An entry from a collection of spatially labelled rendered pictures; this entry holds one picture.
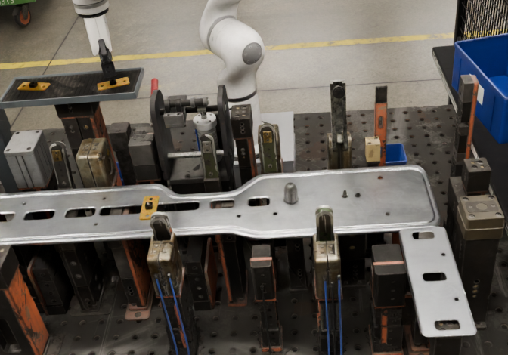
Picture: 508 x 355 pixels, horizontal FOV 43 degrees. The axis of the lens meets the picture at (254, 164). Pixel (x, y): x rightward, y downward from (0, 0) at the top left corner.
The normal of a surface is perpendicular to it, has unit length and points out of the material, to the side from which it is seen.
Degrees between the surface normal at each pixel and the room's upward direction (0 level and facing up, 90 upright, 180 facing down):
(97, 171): 90
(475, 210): 0
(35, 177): 90
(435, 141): 0
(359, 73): 0
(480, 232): 89
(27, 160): 90
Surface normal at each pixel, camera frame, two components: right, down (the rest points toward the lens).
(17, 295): 0.99, -0.07
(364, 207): -0.10, -0.79
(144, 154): -0.02, 0.61
